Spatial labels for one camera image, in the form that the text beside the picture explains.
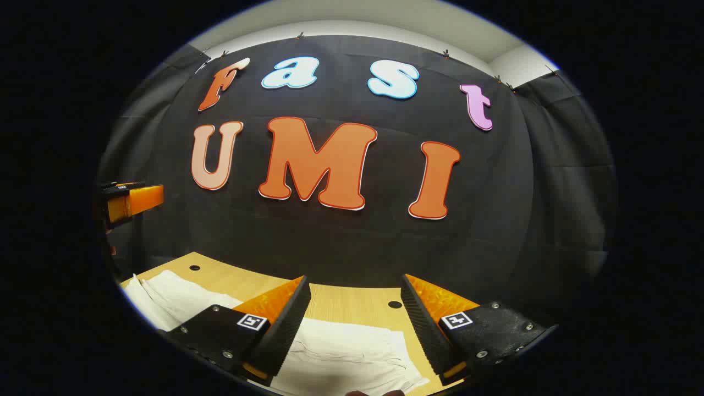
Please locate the white jeans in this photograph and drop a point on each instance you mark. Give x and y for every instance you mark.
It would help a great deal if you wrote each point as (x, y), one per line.
(344, 352)

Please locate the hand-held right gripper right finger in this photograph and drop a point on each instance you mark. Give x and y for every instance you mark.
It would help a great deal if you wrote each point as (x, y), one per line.
(424, 324)

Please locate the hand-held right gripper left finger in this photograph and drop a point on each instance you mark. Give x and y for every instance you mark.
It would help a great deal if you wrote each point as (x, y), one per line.
(287, 329)

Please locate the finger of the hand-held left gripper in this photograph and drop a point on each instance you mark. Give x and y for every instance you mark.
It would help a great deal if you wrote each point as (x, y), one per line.
(137, 201)

